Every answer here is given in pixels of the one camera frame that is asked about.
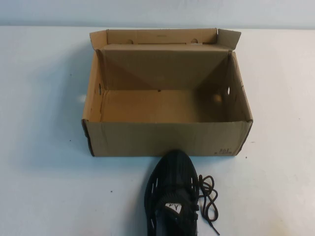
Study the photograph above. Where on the black mesh sneaker with laces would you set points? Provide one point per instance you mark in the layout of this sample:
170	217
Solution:
169	172

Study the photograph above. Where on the brown cardboard shoe box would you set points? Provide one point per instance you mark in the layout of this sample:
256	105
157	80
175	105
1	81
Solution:
169	137

